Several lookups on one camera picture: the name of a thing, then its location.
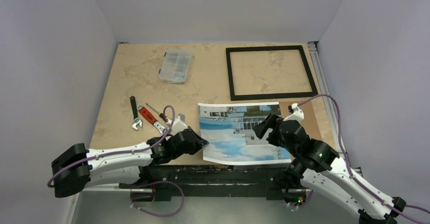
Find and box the building and sky photo print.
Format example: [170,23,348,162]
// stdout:
[198,102,292,166]

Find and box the yellow black flathead screwdriver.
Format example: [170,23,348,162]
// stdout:
[146,103,171,123]

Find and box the black wooden picture frame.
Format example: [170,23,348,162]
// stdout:
[226,45,318,101]

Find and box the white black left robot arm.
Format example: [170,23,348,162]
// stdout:
[47,127,209,198]

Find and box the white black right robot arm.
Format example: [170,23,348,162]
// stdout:
[253,114,406,223]

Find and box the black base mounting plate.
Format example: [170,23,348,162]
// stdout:
[119,164,312,206]

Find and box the clear plastic screw organizer box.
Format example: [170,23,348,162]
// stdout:
[159,48,193,84]

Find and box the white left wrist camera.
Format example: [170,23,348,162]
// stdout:
[171,114,188,134]

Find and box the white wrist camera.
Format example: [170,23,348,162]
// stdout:
[171,114,188,134]
[283,103,304,123]

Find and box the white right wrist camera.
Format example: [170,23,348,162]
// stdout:
[283,103,304,123]

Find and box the red handled adjustable wrench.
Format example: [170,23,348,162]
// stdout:
[137,105,167,134]

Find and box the small black handled wrench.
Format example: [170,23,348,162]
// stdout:
[130,96,143,131]

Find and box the aluminium rail right side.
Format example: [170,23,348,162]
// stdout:
[307,42,351,169]

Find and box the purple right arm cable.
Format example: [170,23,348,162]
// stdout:
[288,94,430,224]

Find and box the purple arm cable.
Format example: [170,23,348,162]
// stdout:
[288,94,430,224]
[47,105,186,217]

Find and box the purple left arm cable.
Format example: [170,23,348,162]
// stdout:
[47,105,186,217]

